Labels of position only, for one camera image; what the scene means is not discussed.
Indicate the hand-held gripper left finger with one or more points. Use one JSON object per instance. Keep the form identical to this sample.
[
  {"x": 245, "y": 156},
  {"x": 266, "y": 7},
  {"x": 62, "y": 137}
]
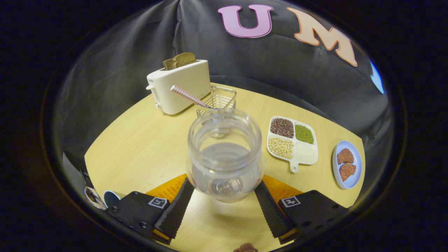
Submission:
[{"x": 175, "y": 210}]

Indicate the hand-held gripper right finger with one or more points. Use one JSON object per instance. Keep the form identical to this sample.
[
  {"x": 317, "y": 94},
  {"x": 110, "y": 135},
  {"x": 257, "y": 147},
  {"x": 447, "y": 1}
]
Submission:
[{"x": 271, "y": 210}]

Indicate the clear glass juice bottle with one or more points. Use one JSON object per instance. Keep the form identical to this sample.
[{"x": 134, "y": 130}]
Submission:
[{"x": 225, "y": 154}]

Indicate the yellow soybeans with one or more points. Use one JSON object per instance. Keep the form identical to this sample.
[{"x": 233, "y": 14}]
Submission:
[{"x": 280, "y": 147}]

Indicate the white divided tray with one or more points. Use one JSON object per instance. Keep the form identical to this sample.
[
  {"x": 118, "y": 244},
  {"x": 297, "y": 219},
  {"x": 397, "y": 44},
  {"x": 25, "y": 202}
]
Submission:
[{"x": 293, "y": 141}]

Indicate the wooden table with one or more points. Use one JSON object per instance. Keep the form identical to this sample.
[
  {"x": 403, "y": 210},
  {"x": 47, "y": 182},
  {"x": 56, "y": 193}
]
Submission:
[{"x": 140, "y": 147}]

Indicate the green mung beans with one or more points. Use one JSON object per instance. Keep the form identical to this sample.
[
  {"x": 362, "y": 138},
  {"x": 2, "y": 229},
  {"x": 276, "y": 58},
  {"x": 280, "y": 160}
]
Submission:
[{"x": 303, "y": 134}]

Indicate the red beans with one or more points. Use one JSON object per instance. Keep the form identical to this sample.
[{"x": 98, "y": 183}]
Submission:
[{"x": 282, "y": 127}]

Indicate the brown meat piece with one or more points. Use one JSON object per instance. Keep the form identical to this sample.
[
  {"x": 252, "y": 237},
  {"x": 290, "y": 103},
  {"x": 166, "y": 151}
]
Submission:
[
  {"x": 345, "y": 156},
  {"x": 347, "y": 171}
]

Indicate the light blue plate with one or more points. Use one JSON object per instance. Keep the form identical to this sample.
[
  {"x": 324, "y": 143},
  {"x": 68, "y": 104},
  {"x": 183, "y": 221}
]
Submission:
[{"x": 346, "y": 164}]

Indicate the white toaster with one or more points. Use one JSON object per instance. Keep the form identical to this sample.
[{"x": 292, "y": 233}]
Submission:
[{"x": 178, "y": 87}]

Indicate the black backdrop cloth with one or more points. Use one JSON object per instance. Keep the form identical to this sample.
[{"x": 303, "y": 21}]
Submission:
[{"x": 266, "y": 70}]

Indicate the brown bread slice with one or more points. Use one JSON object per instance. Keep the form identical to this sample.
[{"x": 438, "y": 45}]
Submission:
[{"x": 180, "y": 60}]

